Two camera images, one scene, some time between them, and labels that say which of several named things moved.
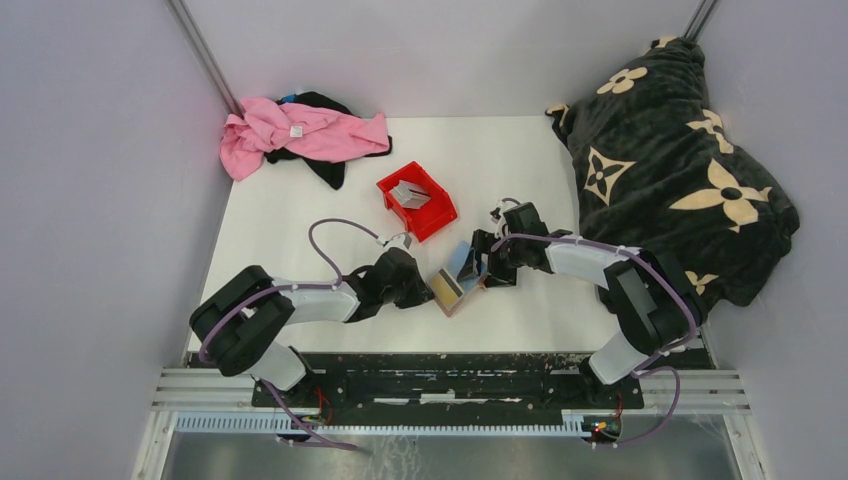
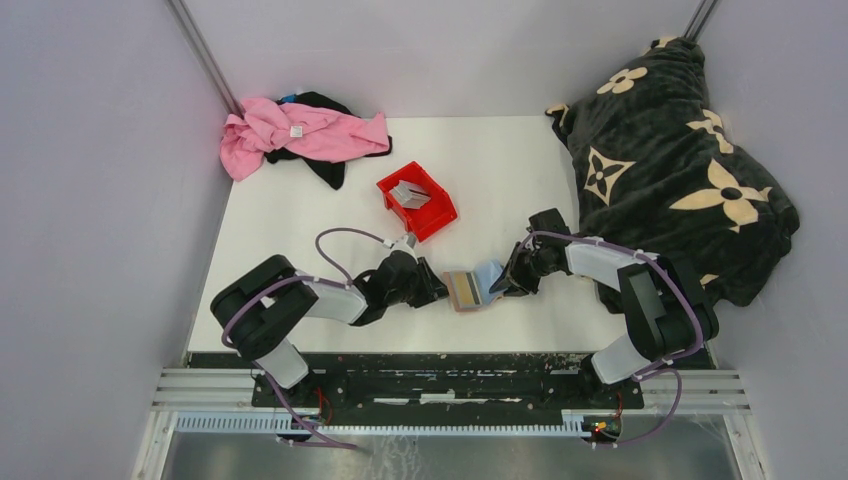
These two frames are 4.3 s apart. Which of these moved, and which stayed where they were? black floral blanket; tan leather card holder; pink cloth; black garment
Moved: tan leather card holder
Stayed: black floral blanket; black garment; pink cloth
